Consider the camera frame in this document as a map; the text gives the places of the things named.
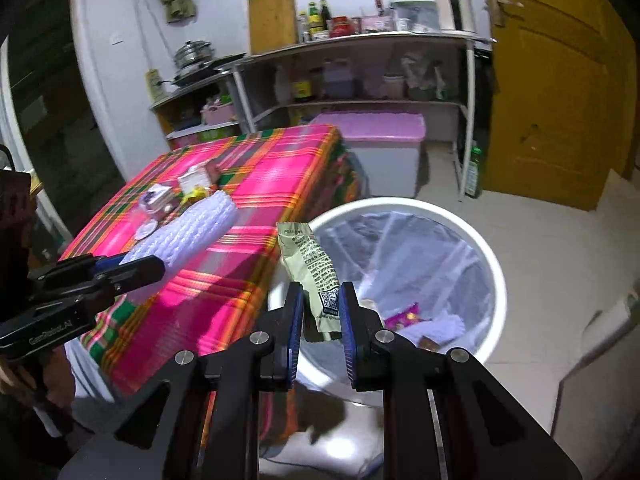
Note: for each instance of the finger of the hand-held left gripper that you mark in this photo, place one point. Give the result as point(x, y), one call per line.
point(145, 272)
point(107, 261)

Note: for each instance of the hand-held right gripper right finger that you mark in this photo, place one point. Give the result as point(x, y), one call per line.
point(350, 340)

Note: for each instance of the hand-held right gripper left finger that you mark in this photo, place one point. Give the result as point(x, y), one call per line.
point(295, 335)

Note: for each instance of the purple foil wrapper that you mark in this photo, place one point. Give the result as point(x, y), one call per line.
point(405, 317)

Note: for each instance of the pale green snack packet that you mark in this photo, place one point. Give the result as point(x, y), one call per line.
point(305, 260)

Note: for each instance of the white round waste bin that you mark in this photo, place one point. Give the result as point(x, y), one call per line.
point(492, 280)

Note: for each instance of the white plastic lid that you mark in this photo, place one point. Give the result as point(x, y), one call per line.
point(145, 230)

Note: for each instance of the clear purple plastic package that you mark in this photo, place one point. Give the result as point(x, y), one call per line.
point(156, 202)

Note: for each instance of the brown wrapper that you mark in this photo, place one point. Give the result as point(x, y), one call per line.
point(429, 343)

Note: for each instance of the yellow green wrapper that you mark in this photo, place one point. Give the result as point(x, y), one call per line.
point(197, 193)

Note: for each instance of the white card box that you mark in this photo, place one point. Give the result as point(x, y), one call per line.
point(196, 177)

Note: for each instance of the pink plaid tablecloth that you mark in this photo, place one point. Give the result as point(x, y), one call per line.
point(260, 175)

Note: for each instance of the green white carton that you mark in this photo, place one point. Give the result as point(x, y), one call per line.
point(210, 135)

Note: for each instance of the pink plastic basket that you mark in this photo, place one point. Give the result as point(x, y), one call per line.
point(217, 115)

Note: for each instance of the yellow power strip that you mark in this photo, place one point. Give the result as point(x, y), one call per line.
point(153, 85)

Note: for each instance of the low wooden cabinet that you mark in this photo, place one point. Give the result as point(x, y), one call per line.
point(195, 91)

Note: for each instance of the green plastic bottle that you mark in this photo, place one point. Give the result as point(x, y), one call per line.
point(473, 175)

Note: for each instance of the black induction cooker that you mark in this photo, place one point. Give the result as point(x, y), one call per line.
point(205, 72)

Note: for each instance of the pink lid storage bin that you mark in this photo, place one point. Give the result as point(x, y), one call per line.
point(370, 127)

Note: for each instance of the steel cooking pot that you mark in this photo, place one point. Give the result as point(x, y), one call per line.
point(192, 55)

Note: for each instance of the dark sauce bottle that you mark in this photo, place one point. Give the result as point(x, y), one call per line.
point(301, 87)

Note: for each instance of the small white bucket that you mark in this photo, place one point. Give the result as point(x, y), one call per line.
point(393, 87)

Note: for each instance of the large purple oil jug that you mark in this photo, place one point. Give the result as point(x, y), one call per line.
point(339, 80)

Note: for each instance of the crumpled plastic bags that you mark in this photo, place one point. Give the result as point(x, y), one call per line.
point(422, 77)

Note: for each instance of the wooden cutting board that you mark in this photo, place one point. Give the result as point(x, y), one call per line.
point(272, 20)

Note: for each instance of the small yellow label bottle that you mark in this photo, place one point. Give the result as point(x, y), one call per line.
point(304, 30)

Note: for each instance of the white metal shelf unit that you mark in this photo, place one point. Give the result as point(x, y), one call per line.
point(360, 40)

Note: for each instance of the tall yellow label bottle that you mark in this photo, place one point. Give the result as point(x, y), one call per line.
point(314, 22)

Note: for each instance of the red lid jar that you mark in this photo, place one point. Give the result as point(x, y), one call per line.
point(340, 26)

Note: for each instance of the dark glass bottle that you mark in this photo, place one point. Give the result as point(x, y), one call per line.
point(326, 15)

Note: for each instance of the pink knife box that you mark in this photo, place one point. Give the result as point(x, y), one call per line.
point(377, 24)

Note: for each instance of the yellow wooden door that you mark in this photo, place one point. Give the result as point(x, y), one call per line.
point(550, 85)

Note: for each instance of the clear plastic storage box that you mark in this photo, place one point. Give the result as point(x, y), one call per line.
point(415, 15)

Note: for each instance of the white thermos jug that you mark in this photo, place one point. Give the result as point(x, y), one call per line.
point(452, 7)

